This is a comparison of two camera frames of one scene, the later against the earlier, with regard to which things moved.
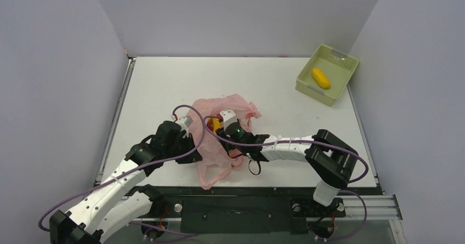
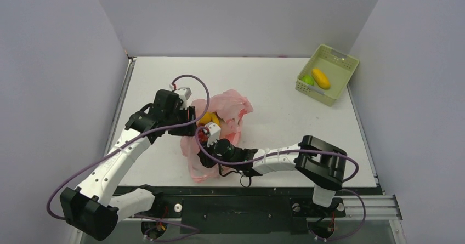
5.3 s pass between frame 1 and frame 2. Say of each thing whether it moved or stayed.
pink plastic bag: moved
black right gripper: moved
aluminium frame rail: stayed
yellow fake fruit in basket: stayed
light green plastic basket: stayed
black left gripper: moved
